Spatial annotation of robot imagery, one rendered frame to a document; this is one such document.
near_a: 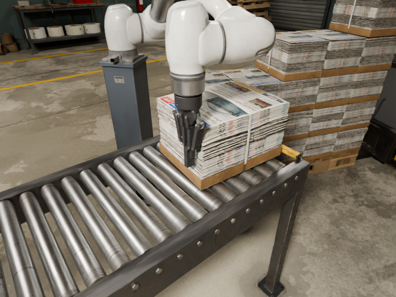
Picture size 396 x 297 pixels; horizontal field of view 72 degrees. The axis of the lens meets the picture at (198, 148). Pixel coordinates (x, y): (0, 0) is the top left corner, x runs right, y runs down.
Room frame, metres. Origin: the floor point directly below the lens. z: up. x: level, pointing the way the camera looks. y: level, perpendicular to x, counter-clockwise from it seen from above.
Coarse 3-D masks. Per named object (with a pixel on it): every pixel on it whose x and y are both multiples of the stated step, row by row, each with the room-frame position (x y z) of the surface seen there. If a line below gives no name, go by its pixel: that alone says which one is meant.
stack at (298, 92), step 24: (216, 72) 1.90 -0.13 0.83; (240, 72) 1.90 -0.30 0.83; (264, 72) 1.90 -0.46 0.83; (288, 96) 1.72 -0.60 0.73; (312, 96) 1.77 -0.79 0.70; (336, 96) 1.84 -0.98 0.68; (288, 120) 1.71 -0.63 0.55; (312, 120) 1.79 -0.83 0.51; (336, 120) 1.85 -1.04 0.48; (288, 144) 1.74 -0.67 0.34; (312, 144) 1.80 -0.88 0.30; (312, 168) 1.84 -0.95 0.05
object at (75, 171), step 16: (144, 144) 0.98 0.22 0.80; (96, 160) 0.86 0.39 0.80; (112, 160) 0.87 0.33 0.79; (128, 160) 0.91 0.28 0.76; (48, 176) 0.76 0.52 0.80; (64, 176) 0.76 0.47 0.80; (0, 192) 0.68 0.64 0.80; (16, 192) 0.68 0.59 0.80; (64, 192) 0.75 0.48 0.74; (16, 208) 0.65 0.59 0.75
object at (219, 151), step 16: (160, 112) 0.89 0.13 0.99; (208, 112) 0.79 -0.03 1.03; (224, 112) 0.79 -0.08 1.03; (160, 128) 0.91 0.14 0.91; (176, 128) 0.80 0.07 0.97; (208, 128) 0.69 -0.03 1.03; (224, 128) 0.72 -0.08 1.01; (240, 128) 0.76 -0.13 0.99; (176, 144) 0.82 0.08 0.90; (208, 144) 0.69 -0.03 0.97; (224, 144) 0.73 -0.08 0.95; (208, 160) 0.70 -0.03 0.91; (224, 160) 0.73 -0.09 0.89; (208, 176) 0.70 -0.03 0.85
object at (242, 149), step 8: (208, 88) 1.01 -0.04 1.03; (208, 96) 0.94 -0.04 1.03; (216, 96) 0.94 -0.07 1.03; (224, 104) 0.86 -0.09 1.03; (232, 104) 0.86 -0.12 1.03; (240, 104) 0.85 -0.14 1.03; (240, 112) 0.80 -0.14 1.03; (256, 112) 0.80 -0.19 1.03; (248, 120) 0.78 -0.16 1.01; (240, 144) 0.77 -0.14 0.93; (240, 152) 0.77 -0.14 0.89; (248, 152) 0.80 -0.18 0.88; (240, 160) 0.77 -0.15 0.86
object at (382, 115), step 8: (392, 64) 2.35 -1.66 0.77; (392, 72) 2.33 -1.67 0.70; (392, 80) 2.31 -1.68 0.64; (384, 88) 2.35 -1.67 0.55; (392, 88) 2.28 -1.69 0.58; (384, 96) 2.32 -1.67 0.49; (392, 96) 2.25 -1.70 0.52; (376, 104) 2.37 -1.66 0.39; (384, 104) 2.30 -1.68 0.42; (392, 104) 2.23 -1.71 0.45; (384, 112) 2.27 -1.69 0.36; (392, 112) 2.20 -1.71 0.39; (384, 120) 2.24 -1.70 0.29; (392, 120) 2.18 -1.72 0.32
